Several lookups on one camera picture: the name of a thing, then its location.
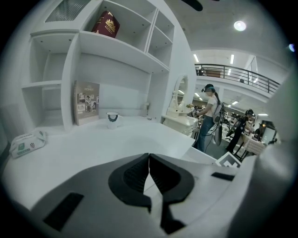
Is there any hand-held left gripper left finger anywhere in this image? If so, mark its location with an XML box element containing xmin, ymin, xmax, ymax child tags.
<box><xmin>108</xmin><ymin>152</ymin><xmax>152</xmax><ymax>214</ymax></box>

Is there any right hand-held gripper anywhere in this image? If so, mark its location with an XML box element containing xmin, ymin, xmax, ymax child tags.
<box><xmin>215</xmin><ymin>67</ymin><xmax>298</xmax><ymax>238</ymax></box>

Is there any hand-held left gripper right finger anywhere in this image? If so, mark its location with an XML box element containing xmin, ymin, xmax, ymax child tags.
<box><xmin>148</xmin><ymin>152</ymin><xmax>195</xmax><ymax>235</ymax></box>

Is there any white drawer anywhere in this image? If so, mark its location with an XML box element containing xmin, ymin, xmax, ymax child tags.
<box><xmin>183</xmin><ymin>145</ymin><xmax>218</xmax><ymax>165</ymax></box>

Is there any table with checked cloth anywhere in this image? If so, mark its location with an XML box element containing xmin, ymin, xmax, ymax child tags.
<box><xmin>242</xmin><ymin>136</ymin><xmax>268</xmax><ymax>156</ymax></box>

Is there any white ornate vanity with mirror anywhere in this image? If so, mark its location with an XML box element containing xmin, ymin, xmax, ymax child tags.
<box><xmin>161</xmin><ymin>74</ymin><xmax>198</xmax><ymax>140</ymax></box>

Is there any white mug with dark print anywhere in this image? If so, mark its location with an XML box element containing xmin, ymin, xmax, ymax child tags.
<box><xmin>106</xmin><ymin>112</ymin><xmax>124</xmax><ymax>130</ymax></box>

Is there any beige photo cover book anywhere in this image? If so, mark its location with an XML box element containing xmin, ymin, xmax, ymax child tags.
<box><xmin>74</xmin><ymin>80</ymin><xmax>100</xmax><ymax>126</ymax></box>

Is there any black balcony railing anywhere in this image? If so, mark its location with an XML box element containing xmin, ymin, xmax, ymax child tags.
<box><xmin>195</xmin><ymin>64</ymin><xmax>281</xmax><ymax>94</ymax></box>

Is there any white wet wipes pack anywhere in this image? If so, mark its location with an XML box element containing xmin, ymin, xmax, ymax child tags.
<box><xmin>8</xmin><ymin>130</ymin><xmax>48</xmax><ymax>159</ymax></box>

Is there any white shelf unit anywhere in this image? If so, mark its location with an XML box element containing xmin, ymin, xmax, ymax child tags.
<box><xmin>20</xmin><ymin>0</ymin><xmax>198</xmax><ymax>133</ymax></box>

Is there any round ceiling light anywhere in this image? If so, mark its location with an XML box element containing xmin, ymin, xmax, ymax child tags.
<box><xmin>233</xmin><ymin>20</ymin><xmax>247</xmax><ymax>32</ymax></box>

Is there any dark red gold-printed book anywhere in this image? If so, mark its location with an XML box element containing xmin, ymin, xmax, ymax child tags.
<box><xmin>91</xmin><ymin>10</ymin><xmax>121</xmax><ymax>39</ymax></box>

